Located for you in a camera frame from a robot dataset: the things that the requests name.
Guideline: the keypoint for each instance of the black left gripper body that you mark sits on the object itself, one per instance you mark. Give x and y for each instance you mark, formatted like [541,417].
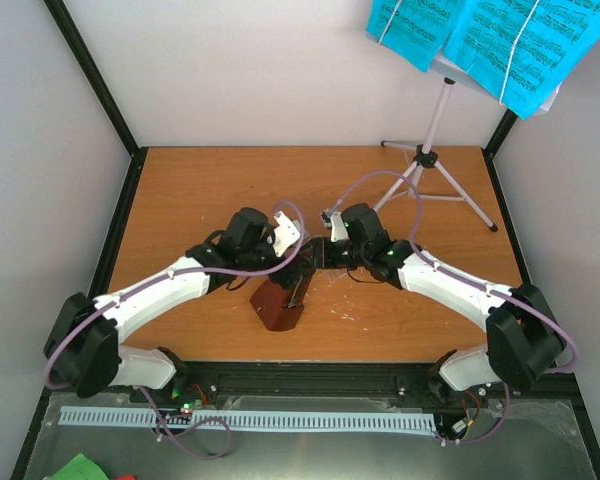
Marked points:
[250,257]

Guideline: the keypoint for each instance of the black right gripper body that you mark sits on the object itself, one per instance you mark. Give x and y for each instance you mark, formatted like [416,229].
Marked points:
[355,258]

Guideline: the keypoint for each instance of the clear acrylic metronome cover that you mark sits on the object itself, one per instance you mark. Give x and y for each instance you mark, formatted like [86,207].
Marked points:
[335,276]

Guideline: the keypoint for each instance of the brown wooden metronome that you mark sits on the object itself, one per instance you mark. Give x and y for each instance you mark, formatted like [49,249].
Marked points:
[279,308]

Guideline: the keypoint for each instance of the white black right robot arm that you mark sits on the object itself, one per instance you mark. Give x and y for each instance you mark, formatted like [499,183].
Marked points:
[521,344]

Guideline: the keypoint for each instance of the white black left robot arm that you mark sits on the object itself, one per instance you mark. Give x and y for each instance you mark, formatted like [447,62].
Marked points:
[86,350]

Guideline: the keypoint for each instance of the left blue sheet music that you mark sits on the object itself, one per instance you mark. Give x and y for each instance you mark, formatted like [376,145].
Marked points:
[416,30]

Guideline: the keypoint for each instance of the blue sheet music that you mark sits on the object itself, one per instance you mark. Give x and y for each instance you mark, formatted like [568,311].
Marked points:
[522,51]
[416,30]

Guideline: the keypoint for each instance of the right blue sheet music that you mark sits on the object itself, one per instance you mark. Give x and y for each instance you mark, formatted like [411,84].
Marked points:
[522,51]

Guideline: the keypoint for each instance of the red paper piece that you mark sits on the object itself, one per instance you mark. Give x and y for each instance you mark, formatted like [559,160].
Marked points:
[126,477]

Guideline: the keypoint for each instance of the green paper sheet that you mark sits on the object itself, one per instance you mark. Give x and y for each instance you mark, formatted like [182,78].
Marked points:
[79,468]

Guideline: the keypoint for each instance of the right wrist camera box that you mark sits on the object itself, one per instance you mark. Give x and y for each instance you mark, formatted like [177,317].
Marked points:
[333,221]

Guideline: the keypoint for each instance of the black front mounting rail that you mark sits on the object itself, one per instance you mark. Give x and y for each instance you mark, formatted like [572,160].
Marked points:
[401,383]

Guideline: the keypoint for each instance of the black aluminium frame post right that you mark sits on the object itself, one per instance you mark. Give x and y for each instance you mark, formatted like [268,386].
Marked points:
[500,133]

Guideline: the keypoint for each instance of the black aluminium frame post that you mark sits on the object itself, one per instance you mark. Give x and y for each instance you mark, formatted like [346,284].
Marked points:
[500,133]
[70,32]

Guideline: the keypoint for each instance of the light blue slotted cable duct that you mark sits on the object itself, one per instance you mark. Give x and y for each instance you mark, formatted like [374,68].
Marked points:
[253,421]

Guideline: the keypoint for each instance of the black aluminium frame post left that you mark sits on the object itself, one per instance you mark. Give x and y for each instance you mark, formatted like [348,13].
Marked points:
[70,32]

